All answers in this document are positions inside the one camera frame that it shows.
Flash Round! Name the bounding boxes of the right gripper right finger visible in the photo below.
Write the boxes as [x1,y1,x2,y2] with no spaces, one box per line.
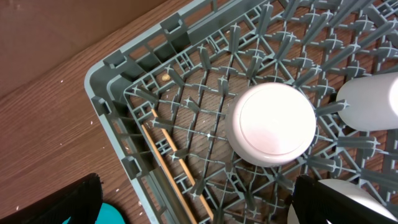
[292,174,398,224]

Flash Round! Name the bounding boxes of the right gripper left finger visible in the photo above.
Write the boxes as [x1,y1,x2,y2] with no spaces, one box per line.
[1,173,103,224]

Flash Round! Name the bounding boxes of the white saucer bowl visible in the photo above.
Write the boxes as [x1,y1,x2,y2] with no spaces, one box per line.
[286,178,398,224]

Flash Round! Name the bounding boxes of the wooden chopstick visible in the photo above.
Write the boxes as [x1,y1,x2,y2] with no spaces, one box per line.
[141,124,197,224]
[160,127,214,223]

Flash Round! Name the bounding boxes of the white cup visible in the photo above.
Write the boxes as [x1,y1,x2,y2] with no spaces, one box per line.
[336,72,397,131]

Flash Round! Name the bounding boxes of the teal plastic tray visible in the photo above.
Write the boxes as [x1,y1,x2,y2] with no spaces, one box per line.
[62,202,126,224]

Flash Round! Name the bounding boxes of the grey dish rack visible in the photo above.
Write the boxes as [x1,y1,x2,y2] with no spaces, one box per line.
[84,0,398,224]

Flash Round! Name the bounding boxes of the cardboard backdrop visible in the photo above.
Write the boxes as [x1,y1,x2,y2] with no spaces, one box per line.
[0,0,169,100]

